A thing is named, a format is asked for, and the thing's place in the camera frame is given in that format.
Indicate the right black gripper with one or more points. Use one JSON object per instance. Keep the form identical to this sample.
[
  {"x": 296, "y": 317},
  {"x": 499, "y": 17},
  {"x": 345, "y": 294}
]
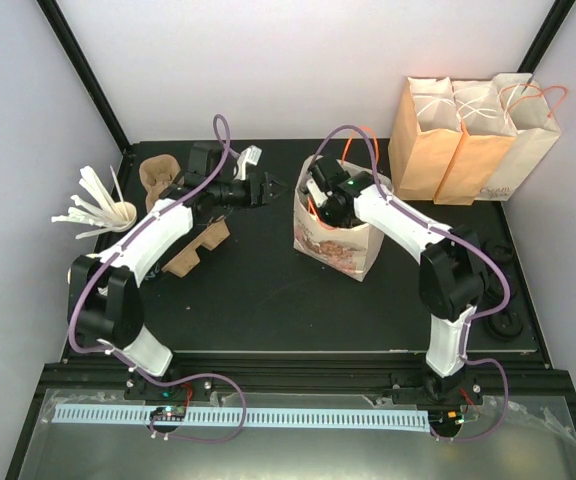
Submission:
[{"x": 344, "y": 220}]

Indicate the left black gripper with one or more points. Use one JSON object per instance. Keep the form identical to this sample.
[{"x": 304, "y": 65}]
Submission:
[{"x": 252, "y": 199}]

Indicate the printed Cream Bear paper bag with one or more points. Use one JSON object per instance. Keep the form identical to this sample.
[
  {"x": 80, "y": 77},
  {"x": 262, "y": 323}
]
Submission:
[{"x": 351, "y": 251}]

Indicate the black paper cup stack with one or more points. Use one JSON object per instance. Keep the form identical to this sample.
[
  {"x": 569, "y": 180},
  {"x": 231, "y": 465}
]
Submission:
[{"x": 153, "y": 273}]

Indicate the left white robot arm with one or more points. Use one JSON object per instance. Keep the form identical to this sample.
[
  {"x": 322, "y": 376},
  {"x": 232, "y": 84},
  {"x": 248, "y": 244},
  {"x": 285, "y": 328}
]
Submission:
[{"x": 104, "y": 298}]

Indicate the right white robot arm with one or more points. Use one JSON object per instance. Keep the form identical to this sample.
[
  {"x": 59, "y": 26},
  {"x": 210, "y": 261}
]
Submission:
[{"x": 452, "y": 278}]

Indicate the black coffee lid back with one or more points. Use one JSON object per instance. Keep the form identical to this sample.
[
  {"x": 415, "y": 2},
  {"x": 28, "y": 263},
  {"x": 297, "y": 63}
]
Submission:
[{"x": 499, "y": 250}]

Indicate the extra black coffee lid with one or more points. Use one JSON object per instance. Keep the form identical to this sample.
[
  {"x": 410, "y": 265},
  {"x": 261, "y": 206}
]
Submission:
[{"x": 505, "y": 325}]

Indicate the back-left pulp cup carrier stack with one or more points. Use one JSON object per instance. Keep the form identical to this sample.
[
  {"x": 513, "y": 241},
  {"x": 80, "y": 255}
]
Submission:
[{"x": 156, "y": 174}]

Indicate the left orange paper bag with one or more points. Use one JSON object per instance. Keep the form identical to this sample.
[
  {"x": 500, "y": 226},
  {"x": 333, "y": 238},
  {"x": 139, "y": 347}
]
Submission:
[{"x": 427, "y": 130}]

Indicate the orange paper bag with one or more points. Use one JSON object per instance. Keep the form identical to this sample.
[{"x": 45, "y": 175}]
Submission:
[
  {"x": 487, "y": 136},
  {"x": 427, "y": 130}
]

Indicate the middle orange paper bag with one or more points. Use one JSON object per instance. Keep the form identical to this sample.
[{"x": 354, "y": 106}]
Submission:
[{"x": 487, "y": 136}]

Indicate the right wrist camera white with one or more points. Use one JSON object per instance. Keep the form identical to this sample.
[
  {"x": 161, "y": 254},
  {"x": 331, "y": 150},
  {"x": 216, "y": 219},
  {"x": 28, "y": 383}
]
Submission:
[{"x": 318, "y": 197}]

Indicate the white bag orange handles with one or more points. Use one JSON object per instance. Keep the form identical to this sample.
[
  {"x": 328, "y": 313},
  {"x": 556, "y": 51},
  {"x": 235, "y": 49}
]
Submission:
[{"x": 531, "y": 108}]

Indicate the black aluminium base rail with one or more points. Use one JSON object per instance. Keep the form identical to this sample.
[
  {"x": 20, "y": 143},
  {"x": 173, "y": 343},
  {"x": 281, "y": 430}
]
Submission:
[{"x": 402, "y": 380}]

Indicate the left black frame post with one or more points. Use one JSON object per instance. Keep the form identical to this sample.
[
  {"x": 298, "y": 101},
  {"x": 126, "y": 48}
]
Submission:
[{"x": 75, "y": 54}]

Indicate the black frame post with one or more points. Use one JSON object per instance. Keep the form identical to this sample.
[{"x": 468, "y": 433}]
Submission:
[
  {"x": 75, "y": 54},
  {"x": 548, "y": 30}
]

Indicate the right black frame post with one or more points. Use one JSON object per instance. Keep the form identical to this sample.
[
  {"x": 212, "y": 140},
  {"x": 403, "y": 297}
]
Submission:
[{"x": 548, "y": 30}]

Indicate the light blue cable duct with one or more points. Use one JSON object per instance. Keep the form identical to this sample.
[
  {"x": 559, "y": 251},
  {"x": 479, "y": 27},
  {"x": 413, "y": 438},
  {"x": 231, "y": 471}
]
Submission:
[{"x": 226, "y": 417}]

